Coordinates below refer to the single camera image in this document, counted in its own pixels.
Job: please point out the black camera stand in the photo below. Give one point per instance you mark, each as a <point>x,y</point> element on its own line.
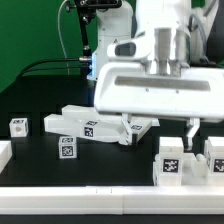
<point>86,10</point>

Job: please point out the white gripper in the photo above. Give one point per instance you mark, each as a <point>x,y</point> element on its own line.
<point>125,86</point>

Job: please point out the white chair seat block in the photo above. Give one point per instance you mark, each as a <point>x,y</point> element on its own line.
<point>193,170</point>

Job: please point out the small white tagged cube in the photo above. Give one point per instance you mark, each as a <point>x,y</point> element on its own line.
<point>67,147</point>

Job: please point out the white front border rail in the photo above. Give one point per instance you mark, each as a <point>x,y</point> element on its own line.
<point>112,200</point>

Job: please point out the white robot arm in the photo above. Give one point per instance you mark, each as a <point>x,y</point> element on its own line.
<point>171,33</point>

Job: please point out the white flat chair panel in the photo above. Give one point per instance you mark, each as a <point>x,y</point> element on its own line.
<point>80,112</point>

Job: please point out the white left border block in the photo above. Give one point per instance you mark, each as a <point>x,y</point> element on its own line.
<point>5,153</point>

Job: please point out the small white cube with hole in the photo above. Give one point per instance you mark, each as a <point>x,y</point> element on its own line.
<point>19,127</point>

